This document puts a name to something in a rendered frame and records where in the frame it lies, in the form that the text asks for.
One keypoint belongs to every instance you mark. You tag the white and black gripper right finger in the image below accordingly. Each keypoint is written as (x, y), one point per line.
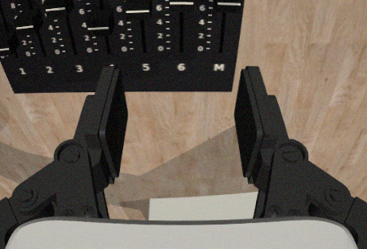
(279, 166)

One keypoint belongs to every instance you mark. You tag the black lighting desk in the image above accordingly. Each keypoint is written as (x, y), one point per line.
(159, 45)

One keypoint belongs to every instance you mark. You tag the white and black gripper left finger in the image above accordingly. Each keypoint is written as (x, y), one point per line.
(82, 167)

